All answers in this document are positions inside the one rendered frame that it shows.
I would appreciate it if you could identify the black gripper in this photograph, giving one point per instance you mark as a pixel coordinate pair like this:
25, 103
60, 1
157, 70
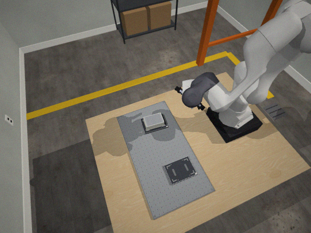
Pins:
179, 90

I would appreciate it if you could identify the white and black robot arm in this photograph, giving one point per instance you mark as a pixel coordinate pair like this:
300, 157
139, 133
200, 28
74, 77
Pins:
268, 51

